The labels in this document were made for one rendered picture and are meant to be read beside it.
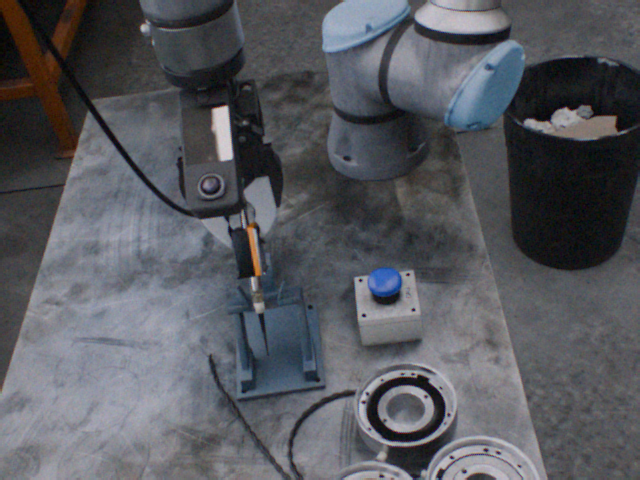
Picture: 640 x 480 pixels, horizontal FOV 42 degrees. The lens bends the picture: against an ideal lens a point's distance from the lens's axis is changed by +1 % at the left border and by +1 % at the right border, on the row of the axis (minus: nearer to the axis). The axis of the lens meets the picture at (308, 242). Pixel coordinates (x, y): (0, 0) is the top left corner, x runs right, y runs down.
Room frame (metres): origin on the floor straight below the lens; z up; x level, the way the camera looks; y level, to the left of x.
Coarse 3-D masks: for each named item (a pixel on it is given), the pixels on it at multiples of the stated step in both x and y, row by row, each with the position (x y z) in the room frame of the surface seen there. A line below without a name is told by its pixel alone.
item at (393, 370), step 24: (360, 384) 0.55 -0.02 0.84; (432, 384) 0.54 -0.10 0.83; (360, 408) 0.52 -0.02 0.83; (384, 408) 0.52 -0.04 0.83; (408, 408) 0.53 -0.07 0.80; (432, 408) 0.51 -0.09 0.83; (456, 408) 0.49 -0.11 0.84; (360, 432) 0.50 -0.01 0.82; (408, 456) 0.46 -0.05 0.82; (432, 456) 0.47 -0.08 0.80
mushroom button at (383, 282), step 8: (376, 272) 0.67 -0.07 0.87; (384, 272) 0.67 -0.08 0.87; (392, 272) 0.66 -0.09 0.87; (368, 280) 0.66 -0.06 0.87; (376, 280) 0.66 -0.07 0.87; (384, 280) 0.65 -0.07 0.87; (392, 280) 0.65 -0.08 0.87; (400, 280) 0.65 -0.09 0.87; (368, 288) 0.65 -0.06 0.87; (376, 288) 0.65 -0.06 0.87; (384, 288) 0.64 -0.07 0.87; (392, 288) 0.64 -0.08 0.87; (400, 288) 0.65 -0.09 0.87; (384, 296) 0.64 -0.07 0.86
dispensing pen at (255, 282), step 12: (240, 216) 0.64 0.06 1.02; (240, 228) 0.64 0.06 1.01; (240, 240) 0.61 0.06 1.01; (240, 252) 0.61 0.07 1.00; (240, 264) 0.60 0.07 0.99; (252, 264) 0.60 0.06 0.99; (240, 276) 0.59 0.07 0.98; (252, 276) 0.59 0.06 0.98; (252, 288) 0.60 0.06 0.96; (252, 300) 0.59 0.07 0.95; (264, 324) 0.58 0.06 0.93; (264, 336) 0.57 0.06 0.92
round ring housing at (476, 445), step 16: (448, 448) 0.45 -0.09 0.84; (464, 448) 0.45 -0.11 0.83; (480, 448) 0.45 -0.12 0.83; (496, 448) 0.45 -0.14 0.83; (512, 448) 0.44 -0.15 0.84; (432, 464) 0.44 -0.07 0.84; (448, 464) 0.44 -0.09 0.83; (480, 464) 0.43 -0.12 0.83; (512, 464) 0.43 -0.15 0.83; (528, 464) 0.42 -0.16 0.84
